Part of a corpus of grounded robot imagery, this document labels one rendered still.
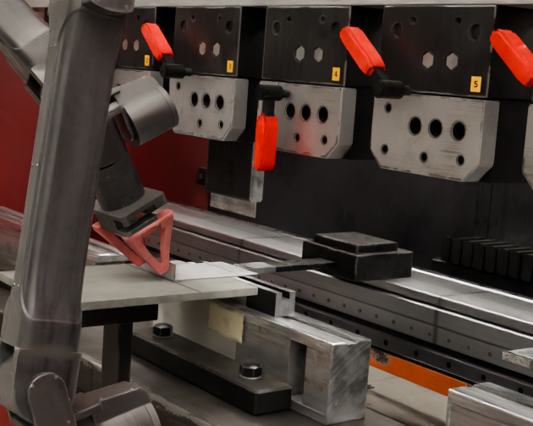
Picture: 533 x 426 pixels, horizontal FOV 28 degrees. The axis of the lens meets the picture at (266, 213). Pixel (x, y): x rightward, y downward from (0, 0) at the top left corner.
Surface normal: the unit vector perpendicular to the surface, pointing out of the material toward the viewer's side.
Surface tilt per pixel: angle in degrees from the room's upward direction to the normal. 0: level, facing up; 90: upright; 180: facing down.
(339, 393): 90
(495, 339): 90
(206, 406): 0
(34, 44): 70
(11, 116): 90
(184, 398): 0
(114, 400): 86
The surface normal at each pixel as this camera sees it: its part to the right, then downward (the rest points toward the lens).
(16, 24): 0.18, -0.30
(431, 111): -0.80, 0.03
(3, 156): 0.60, 0.15
